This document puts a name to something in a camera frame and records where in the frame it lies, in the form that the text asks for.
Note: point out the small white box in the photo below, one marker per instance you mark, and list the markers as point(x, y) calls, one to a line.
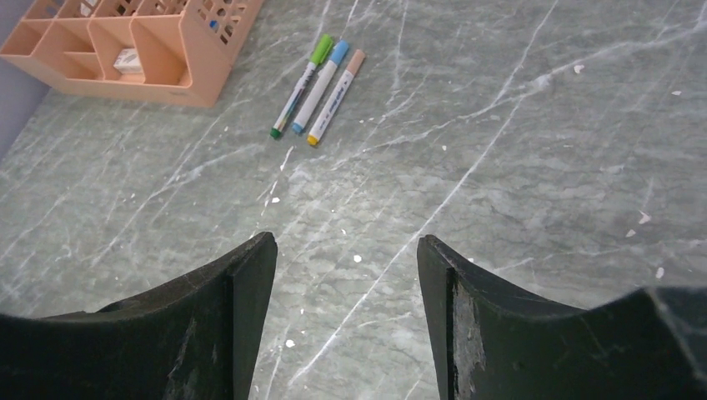
point(128, 62)

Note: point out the green pen cap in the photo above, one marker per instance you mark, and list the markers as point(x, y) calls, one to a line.
point(321, 50)

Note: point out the white pen blue tip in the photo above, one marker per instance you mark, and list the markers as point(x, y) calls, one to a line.
point(306, 111)

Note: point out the blue pen cap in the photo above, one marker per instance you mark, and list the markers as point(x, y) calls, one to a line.
point(339, 52)

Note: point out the orange file organizer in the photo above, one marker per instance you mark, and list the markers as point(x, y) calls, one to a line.
point(175, 52)

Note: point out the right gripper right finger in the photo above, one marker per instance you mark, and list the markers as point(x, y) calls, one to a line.
point(492, 339)

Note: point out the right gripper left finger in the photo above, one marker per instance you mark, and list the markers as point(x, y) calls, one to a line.
point(194, 337)

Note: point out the orange pen cap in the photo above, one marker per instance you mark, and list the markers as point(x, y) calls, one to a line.
point(355, 62)

